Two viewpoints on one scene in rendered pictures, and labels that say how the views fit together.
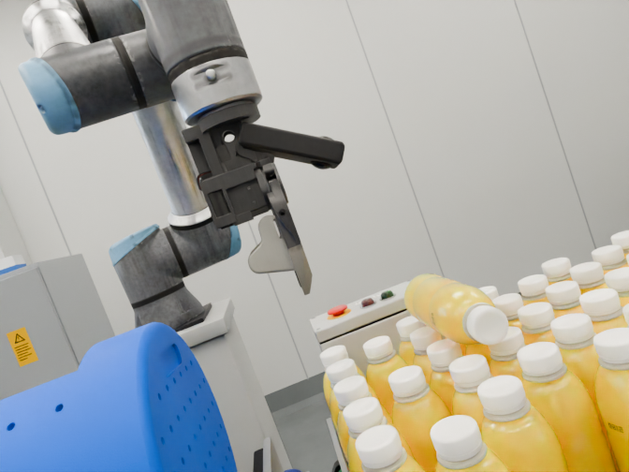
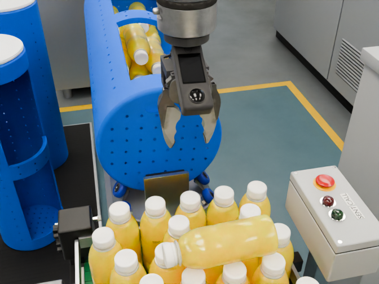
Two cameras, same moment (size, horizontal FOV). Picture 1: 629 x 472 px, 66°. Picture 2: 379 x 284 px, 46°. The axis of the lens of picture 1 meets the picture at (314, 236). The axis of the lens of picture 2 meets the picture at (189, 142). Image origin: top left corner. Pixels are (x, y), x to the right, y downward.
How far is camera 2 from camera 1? 0.85 m
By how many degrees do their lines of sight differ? 81
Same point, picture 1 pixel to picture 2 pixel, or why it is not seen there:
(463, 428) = (98, 238)
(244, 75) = (170, 22)
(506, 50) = not seen: outside the picture
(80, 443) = (103, 105)
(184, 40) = not seen: outside the picture
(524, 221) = not seen: outside the picture
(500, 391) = (118, 256)
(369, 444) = (114, 205)
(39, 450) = (104, 94)
